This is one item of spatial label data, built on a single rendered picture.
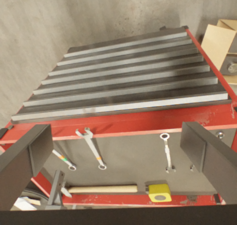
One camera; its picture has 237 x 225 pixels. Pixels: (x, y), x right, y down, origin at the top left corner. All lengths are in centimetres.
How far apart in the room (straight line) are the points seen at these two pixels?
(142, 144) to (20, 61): 135
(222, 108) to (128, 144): 28
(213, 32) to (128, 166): 89
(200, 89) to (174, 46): 35
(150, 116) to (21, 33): 127
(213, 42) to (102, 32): 71
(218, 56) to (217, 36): 11
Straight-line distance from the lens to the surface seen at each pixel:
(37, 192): 191
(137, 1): 126
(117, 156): 61
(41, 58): 157
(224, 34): 118
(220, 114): 49
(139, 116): 48
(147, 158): 61
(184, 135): 17
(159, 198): 78
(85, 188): 82
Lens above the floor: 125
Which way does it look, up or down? 50 degrees down
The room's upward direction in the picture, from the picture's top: 171 degrees counter-clockwise
